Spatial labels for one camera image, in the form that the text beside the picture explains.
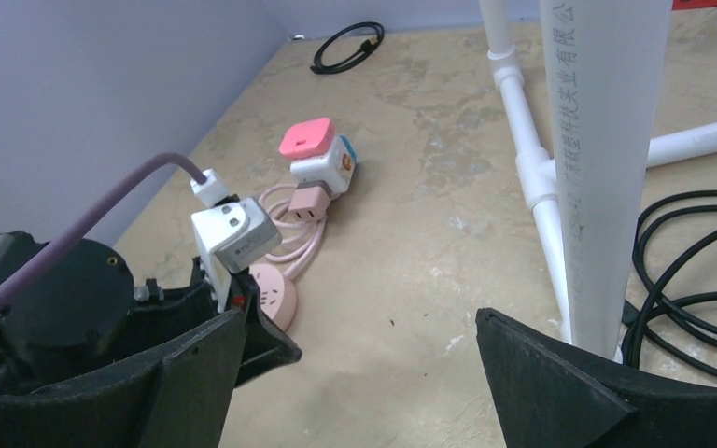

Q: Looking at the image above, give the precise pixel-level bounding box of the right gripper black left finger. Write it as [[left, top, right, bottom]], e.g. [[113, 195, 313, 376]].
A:
[[0, 312, 246, 447]]

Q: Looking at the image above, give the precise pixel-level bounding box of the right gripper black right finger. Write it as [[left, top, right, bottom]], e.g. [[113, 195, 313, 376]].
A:
[[475, 308, 717, 447]]

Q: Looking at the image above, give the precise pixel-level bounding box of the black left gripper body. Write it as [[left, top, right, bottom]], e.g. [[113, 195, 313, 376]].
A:
[[0, 239, 218, 396]]

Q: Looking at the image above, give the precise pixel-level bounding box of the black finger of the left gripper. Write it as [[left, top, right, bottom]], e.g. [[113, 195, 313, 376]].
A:
[[233, 274, 302, 387]]

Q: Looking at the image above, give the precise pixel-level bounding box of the pink round socket with cord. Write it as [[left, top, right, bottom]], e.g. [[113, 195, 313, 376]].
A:
[[250, 181, 331, 330]]

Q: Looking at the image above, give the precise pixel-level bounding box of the white cube power socket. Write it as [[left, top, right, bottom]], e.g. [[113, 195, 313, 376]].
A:
[[290, 135, 357, 199]]

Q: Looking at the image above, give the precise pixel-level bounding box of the pink plug adapter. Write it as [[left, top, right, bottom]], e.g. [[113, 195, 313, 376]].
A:
[[278, 117, 335, 161]]

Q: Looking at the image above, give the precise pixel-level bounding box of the blue plug adapter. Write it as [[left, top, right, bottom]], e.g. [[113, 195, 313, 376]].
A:
[[340, 134, 358, 164]]

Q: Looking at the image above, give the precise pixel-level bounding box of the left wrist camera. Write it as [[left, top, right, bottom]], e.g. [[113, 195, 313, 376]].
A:
[[190, 169, 282, 313]]

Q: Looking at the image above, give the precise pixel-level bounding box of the small black coiled cable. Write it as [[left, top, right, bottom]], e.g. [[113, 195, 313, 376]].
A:
[[310, 21, 387, 76]]

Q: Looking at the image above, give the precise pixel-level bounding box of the white PVC pipe frame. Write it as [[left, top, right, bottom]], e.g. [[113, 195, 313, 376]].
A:
[[480, 1, 717, 361]]

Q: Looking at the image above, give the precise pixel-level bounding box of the red handled adjustable wrench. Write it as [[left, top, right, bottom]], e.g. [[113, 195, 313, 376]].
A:
[[672, 0, 717, 11]]

